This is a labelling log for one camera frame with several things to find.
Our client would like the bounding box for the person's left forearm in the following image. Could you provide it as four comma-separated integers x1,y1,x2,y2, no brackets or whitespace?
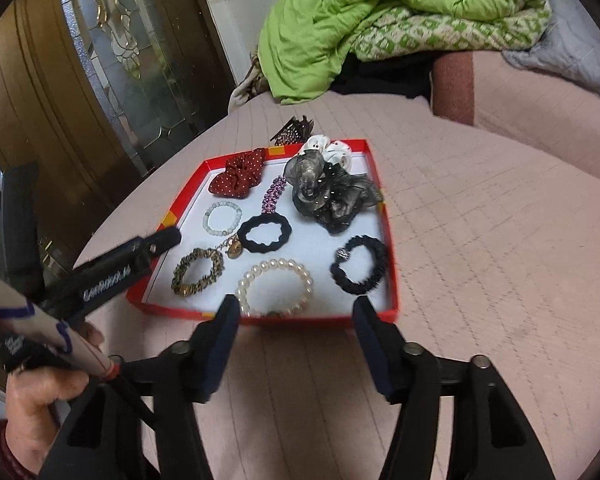
0,420,36,480

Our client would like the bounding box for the green patterned quilt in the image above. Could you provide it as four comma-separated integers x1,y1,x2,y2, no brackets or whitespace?
352,0,553,61

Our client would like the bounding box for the grey organza hair flower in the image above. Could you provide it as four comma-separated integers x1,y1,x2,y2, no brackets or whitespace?
284,151,387,235

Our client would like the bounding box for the black beaded hair tie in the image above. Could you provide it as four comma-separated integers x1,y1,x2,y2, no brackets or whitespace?
329,234,388,295

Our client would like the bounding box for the person's left hand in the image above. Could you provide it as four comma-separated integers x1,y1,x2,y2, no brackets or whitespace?
5,322,106,476

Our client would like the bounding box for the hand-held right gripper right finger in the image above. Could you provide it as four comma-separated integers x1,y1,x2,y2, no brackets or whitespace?
352,295,556,480

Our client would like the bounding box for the grey quilt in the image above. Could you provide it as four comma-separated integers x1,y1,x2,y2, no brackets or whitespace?
502,10,600,106

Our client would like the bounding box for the brown patterned cloth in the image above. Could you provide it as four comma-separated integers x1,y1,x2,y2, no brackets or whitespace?
228,50,273,113

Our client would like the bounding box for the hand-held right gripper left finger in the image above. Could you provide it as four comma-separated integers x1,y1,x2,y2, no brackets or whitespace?
40,294,241,480

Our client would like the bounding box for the pink quilted bed cover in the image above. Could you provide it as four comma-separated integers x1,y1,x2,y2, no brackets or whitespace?
75,52,600,480

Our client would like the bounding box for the red tray box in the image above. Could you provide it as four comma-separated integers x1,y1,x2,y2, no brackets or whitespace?
126,138,400,323

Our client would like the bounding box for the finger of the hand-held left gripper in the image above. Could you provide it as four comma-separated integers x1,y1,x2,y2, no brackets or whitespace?
0,160,47,303
127,225,182,275

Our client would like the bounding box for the gold chain bracelet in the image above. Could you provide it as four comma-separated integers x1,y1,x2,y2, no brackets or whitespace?
171,234,244,297

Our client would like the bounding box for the white pearl bracelet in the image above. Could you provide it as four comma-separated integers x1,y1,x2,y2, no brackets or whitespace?
235,258,315,318

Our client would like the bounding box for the brown beaded hair clip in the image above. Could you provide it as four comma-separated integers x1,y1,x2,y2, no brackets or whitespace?
270,115,315,147

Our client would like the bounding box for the black cloth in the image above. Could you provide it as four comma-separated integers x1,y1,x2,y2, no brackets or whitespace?
330,50,438,101

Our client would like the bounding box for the black wavy hair tie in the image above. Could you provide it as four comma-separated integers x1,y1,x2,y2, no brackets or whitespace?
236,212,293,254

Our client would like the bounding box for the pink bolster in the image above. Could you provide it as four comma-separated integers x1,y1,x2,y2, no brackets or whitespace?
431,52,476,126

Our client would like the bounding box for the wooden glass panel door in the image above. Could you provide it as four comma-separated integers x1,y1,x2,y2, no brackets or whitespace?
0,0,236,281

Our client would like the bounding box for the pale green bead bracelet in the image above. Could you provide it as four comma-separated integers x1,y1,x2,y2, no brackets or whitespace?
202,201,243,237

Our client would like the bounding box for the purple beaded hair clip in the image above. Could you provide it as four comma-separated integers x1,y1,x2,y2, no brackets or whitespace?
261,175,288,217

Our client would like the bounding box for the green blanket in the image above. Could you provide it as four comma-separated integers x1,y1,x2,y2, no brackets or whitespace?
257,0,526,106

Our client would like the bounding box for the white bow hair clip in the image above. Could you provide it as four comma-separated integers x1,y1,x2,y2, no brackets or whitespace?
299,133,353,171

